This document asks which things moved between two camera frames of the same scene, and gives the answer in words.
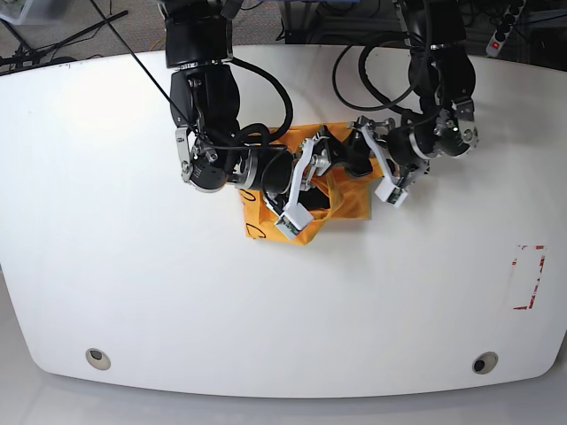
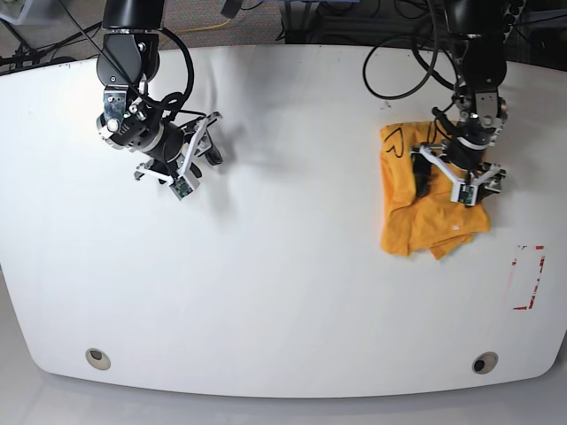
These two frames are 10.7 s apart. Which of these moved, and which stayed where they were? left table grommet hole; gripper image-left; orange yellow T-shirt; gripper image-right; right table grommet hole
Moved: gripper image-left; gripper image-right; orange yellow T-shirt
Stayed: right table grommet hole; left table grommet hole
